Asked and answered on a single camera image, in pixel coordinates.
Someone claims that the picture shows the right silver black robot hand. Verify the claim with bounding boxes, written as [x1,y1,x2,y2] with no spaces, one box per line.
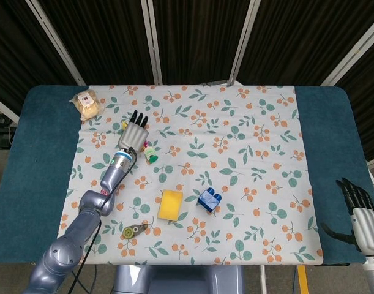
[320,177,374,254]

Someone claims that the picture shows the yellow sponge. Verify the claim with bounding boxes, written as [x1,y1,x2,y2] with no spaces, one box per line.
[157,189,184,222]

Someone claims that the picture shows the blue building block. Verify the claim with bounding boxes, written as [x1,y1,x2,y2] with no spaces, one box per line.
[197,187,223,213]

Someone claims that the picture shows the packaged bread in clear bag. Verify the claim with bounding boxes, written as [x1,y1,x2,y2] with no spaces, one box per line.
[69,88,105,121]

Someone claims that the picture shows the grey partition post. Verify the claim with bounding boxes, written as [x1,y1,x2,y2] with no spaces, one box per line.
[24,0,87,86]
[140,0,163,86]
[226,0,261,86]
[320,29,374,87]
[0,94,21,124]

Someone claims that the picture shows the correction tape dispenser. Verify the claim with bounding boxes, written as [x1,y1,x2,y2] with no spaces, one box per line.
[122,223,149,239]

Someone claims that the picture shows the yellow floor strip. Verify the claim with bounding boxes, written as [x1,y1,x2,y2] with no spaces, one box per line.
[297,265,308,294]

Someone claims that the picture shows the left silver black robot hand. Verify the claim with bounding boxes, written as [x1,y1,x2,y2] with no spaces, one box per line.
[118,110,150,153]

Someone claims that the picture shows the floral tablecloth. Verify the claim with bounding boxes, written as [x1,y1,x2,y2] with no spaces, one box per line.
[51,84,324,266]

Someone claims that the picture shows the feather shuttlecock toy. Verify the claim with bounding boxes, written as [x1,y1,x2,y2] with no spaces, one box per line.
[121,121,160,164]

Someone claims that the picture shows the dark curtain panel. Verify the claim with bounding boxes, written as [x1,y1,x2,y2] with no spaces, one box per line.
[0,0,81,115]
[151,0,252,86]
[38,0,154,86]
[237,0,374,87]

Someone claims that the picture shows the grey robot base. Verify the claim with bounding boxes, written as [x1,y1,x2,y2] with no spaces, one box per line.
[113,263,245,294]

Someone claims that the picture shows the white table leg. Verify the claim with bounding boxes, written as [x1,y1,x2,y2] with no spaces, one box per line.
[259,265,268,294]

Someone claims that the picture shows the teal table cover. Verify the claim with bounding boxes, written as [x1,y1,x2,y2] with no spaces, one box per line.
[0,85,374,266]

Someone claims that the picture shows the black equipment on floor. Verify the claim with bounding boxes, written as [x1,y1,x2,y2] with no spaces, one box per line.
[0,112,17,151]

